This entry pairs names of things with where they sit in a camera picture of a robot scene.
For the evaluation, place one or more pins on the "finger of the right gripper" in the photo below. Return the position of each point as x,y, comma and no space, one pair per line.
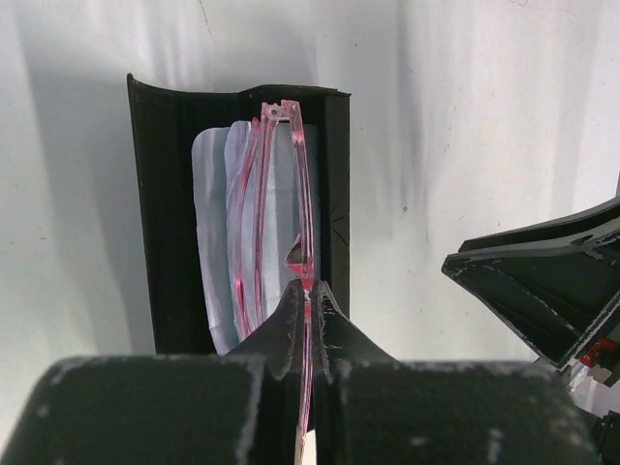
554,284

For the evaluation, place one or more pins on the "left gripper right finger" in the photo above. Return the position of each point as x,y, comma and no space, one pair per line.
371,408

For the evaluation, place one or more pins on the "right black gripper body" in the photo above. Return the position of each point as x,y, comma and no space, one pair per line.
594,387

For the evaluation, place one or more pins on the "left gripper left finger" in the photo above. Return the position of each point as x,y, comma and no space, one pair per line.
240,408

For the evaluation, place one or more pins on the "pink purple sunglasses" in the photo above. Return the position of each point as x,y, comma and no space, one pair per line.
300,260

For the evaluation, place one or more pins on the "light blue cleaning cloth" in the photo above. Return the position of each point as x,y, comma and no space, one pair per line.
216,164

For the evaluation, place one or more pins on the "black glasses case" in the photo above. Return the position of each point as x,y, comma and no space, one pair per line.
165,124

